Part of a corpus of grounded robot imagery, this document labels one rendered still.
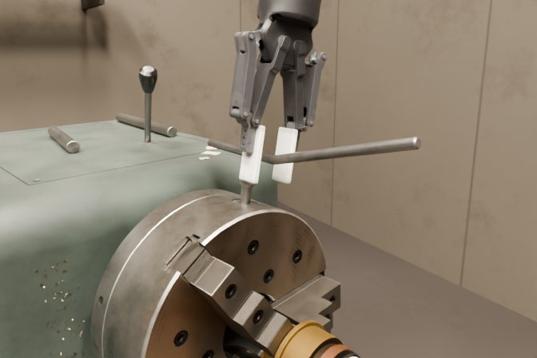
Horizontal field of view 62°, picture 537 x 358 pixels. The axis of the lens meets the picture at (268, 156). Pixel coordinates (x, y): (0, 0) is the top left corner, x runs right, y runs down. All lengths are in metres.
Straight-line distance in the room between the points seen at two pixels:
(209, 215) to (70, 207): 0.18
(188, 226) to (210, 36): 3.63
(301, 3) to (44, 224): 0.40
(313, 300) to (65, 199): 0.35
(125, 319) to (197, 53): 3.61
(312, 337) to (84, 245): 0.30
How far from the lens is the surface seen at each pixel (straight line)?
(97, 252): 0.63
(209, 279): 0.50
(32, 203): 0.62
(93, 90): 3.78
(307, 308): 0.62
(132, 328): 0.54
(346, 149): 0.47
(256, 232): 0.56
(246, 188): 0.59
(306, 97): 0.59
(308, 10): 0.54
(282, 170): 0.58
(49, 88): 3.72
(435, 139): 3.01
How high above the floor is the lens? 1.43
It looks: 13 degrees down
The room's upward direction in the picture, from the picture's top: straight up
